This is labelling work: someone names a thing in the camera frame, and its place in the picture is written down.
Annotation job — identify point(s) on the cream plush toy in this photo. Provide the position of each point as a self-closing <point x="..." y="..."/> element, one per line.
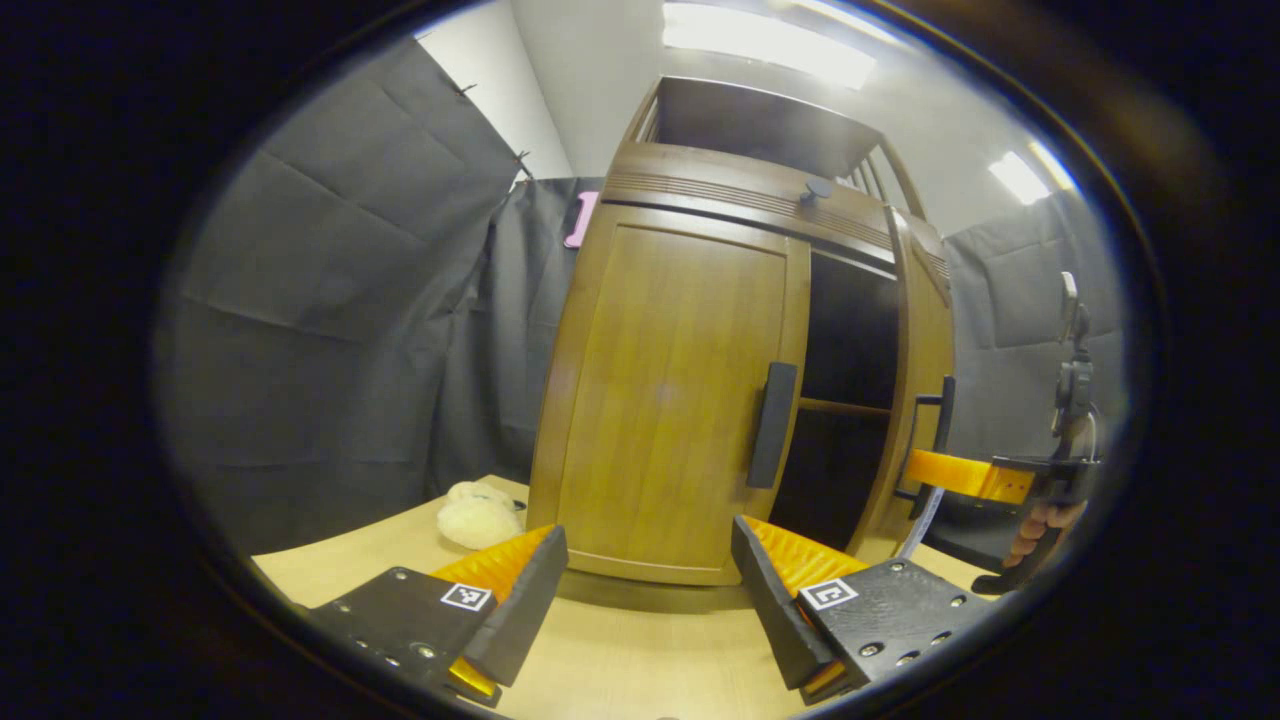
<point x="480" y="520"/>

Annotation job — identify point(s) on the wooden cabinet door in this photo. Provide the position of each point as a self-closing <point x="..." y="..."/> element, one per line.
<point x="660" y="400"/>
<point x="925" y="330"/>

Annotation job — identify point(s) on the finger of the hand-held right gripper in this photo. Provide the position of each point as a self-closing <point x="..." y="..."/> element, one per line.
<point x="965" y="476"/>

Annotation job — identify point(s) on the black round drawer knob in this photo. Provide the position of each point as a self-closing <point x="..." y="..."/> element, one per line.
<point x="817" y="190"/>

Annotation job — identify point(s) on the small ceiling light panel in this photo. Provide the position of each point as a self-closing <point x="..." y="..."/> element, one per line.
<point x="1020" y="175"/>

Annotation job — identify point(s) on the wooden inner cabinet shelf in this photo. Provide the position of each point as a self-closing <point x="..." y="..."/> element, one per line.
<point x="845" y="407"/>

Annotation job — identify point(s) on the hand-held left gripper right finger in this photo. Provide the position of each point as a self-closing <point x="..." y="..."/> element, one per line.
<point x="770" y="600"/>

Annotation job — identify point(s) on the large ceiling light panel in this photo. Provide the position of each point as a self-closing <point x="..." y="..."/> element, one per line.
<point x="765" y="40"/>

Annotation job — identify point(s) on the wooden drawer front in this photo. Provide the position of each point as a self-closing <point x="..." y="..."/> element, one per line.
<point x="740" y="185"/>

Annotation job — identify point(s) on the wooden double-door shoe cabinet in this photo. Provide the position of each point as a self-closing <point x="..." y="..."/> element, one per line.
<point x="670" y="400"/>

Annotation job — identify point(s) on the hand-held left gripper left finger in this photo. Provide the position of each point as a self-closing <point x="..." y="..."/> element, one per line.
<point x="520" y="600"/>

